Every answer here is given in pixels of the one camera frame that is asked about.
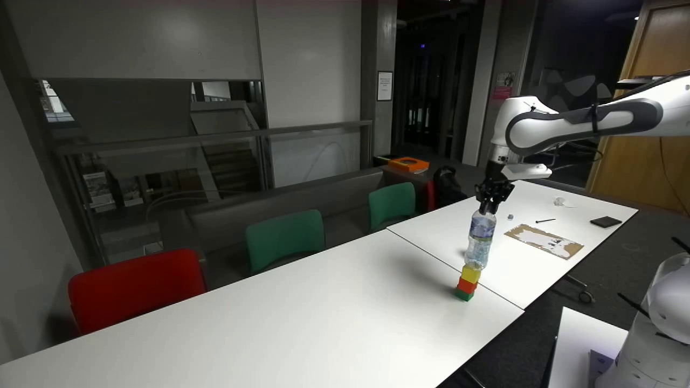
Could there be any clear plastic water bottle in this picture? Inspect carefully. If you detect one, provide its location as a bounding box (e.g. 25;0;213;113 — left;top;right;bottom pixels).
463;208;500;270

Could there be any yellow cube block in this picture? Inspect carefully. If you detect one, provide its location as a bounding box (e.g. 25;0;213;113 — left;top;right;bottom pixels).
459;262;485;285

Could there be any grey upholstered bench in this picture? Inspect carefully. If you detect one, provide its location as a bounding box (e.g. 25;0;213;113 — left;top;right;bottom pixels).
157;166;385;285

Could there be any interior glass window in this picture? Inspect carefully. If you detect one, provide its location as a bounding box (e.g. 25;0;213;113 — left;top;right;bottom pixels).
38;74;375;219

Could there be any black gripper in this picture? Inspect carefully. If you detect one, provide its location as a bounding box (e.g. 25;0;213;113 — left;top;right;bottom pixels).
475;161;516;216

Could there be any red chair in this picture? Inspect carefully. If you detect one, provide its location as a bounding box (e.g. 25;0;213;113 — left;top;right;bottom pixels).
67;248;209;336

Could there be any wooden door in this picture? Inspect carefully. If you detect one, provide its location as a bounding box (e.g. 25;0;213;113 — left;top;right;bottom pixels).
588;0;690;216

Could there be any small black flat device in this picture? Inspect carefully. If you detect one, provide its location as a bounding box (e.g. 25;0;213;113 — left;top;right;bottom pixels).
588;214;623;232

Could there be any black bag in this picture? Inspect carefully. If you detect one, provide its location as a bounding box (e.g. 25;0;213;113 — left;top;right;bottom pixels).
432;166;469;212

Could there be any orange box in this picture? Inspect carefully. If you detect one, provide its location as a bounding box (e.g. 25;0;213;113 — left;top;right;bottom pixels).
384;154;432;177

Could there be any green chair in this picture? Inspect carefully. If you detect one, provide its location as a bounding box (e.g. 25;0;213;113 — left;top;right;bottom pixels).
243;208;328;277
366;180;418;234

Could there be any small dark red seat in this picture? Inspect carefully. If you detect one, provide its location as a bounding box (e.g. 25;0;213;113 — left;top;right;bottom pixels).
422;180;439;212

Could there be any white paper notice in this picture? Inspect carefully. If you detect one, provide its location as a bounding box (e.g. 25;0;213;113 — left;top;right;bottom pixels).
375;72;395;104

